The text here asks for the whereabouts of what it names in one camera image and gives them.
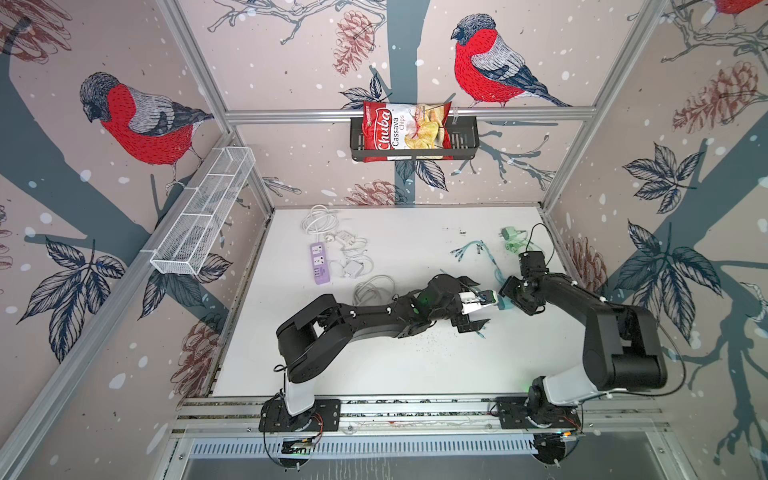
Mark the white blue power strip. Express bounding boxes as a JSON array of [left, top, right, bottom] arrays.
[[351, 274, 499, 316]]

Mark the teal charger with cable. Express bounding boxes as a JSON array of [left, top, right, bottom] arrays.
[[470, 289, 514, 339]]

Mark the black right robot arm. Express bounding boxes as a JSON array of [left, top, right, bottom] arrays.
[[500, 251, 668, 425]]

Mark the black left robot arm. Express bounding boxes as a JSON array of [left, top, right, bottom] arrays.
[[276, 274, 499, 417]]

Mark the purple power strip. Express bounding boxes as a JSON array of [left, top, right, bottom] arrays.
[[310, 242, 331, 285]]

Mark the red cassava chips bag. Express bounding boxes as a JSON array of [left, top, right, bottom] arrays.
[[362, 102, 452, 162]]

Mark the teal multi-head charging cable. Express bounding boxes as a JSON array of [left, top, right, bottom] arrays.
[[449, 239, 505, 283]]

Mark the light green charger with cable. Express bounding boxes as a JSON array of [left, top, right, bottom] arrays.
[[501, 226, 530, 254]]

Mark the white charger adapter with cable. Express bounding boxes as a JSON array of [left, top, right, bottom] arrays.
[[325, 230, 374, 278]]

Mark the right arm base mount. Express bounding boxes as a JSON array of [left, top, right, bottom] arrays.
[[489, 395, 582, 430]]

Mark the black wire wall basket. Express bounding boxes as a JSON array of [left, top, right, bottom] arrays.
[[350, 117, 479, 162]]

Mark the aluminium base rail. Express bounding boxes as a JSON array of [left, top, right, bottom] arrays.
[[169, 394, 671, 438]]

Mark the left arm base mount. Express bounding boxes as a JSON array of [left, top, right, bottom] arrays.
[[258, 395, 341, 433]]

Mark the white mesh wall shelf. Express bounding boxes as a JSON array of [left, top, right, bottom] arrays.
[[150, 146, 255, 276]]

